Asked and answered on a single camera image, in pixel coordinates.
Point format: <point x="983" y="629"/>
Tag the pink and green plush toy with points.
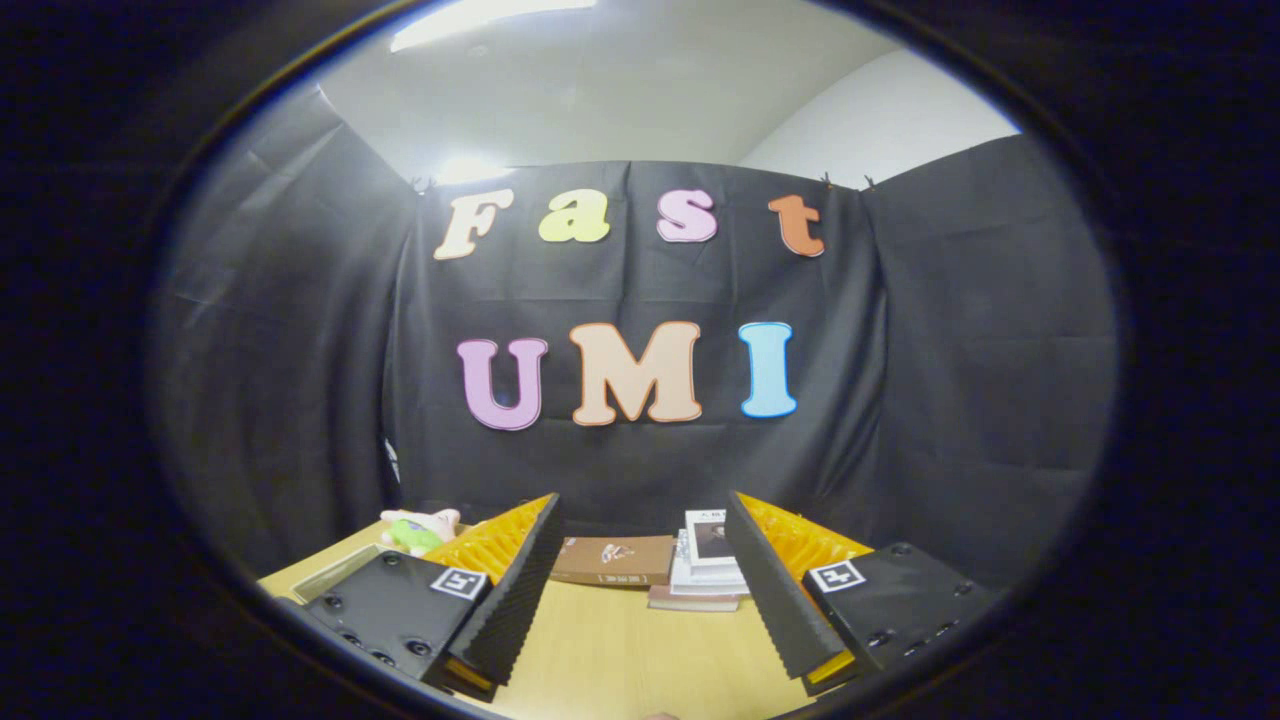
<point x="415" y="530"/>

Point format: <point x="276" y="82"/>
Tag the black backdrop cloth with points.
<point x="960" y="380"/>

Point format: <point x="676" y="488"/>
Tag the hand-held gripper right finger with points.
<point x="780" y="600"/>

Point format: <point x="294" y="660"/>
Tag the brown hardcover book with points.
<point x="612" y="560"/>

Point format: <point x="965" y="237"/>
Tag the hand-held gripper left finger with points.
<point x="510" y="610"/>

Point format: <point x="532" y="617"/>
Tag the pale pink book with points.
<point x="690" y="601"/>

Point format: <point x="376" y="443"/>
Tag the thick white book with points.
<point x="700" y="580"/>

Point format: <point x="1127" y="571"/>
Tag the beige cardboard storage box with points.
<point x="345" y="565"/>

